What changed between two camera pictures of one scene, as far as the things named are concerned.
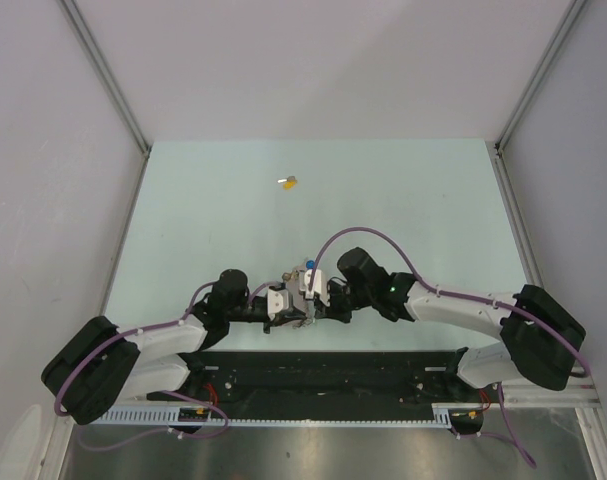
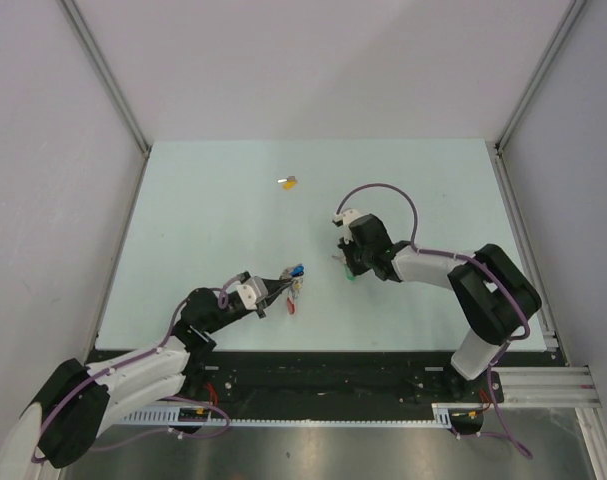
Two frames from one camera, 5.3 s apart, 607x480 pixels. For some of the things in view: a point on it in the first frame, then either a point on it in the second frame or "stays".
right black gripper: x=331 y=311 -> x=347 y=248
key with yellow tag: x=288 y=183 stays
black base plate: x=322 y=378 stays
